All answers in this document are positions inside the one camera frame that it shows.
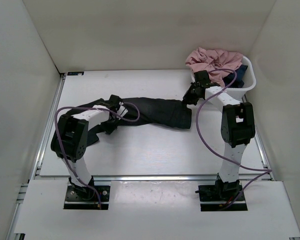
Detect black trousers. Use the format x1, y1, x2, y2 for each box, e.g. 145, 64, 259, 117
83, 96, 193, 148

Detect navy blue garment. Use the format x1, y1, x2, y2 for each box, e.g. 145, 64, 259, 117
222, 64, 248, 89

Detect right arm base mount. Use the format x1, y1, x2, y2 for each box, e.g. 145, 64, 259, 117
195, 185, 248, 212

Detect white plastic basket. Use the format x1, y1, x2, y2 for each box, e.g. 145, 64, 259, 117
190, 56, 256, 100

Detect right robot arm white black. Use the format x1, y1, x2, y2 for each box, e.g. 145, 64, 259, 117
182, 70, 256, 200

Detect aluminium frame rail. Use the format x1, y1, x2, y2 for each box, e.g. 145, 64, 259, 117
5, 73, 67, 240

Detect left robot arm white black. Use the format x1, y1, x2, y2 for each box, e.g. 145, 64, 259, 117
50, 94, 128, 200

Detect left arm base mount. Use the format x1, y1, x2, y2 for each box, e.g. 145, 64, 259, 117
63, 184, 111, 211

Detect pink crumpled garment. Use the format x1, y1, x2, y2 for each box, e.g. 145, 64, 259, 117
185, 47, 244, 87

